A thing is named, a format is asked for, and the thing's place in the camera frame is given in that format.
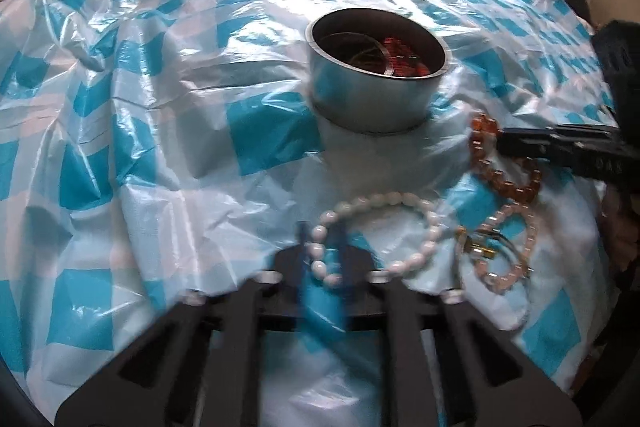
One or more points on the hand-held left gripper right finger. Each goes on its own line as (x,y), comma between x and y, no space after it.
(343,241)

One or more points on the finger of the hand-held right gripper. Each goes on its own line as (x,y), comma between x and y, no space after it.
(575,154)
(565,130)

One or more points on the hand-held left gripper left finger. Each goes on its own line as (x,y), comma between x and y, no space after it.
(302,247)

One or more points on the round metal tin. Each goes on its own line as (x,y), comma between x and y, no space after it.
(370,102)

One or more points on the person's right hand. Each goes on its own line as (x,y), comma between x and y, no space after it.
(620,232)

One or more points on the gold clasp bangle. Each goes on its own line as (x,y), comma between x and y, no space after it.
(482,249)

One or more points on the blue white checked plastic sheet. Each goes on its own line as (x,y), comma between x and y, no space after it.
(175,132)

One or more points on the thin metal bangle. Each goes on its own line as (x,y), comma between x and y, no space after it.
(389,62)

